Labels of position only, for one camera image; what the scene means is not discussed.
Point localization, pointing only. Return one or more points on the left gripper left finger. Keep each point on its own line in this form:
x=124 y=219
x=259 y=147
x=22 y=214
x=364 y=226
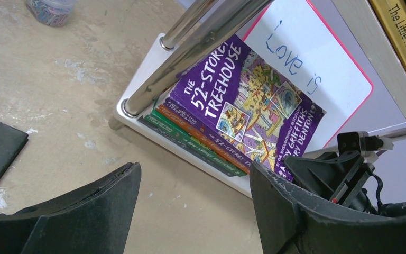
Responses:
x=94 y=218

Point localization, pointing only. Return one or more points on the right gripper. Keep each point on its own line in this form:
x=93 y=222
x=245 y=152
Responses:
x=339 y=179

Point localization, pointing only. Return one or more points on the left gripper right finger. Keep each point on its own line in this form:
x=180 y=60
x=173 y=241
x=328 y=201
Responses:
x=291 y=219

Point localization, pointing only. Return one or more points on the Little Women book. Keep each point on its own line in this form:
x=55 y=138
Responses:
x=211 y=162

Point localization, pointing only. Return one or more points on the purple Treehouse book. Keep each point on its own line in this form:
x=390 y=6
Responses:
x=234 y=98

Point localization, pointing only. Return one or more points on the orange Treehouse book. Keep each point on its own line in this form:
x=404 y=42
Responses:
x=195 y=133

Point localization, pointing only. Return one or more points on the yellow book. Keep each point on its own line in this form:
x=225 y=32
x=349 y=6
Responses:
x=392 y=18

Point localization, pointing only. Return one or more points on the dark green Treehouse book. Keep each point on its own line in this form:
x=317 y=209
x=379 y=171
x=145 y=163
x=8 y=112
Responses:
x=160 y=121

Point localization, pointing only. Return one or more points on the pink-edged white board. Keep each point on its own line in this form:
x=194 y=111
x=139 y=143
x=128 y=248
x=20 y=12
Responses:
x=293 y=38

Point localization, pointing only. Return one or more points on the white two-tier metal shelf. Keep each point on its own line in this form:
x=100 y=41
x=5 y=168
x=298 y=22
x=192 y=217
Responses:
x=204 y=30

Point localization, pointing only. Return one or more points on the small clear plastic cup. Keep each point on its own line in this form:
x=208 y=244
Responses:
x=54 y=13

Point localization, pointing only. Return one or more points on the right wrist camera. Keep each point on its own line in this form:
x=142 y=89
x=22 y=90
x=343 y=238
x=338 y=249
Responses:
x=369 y=147

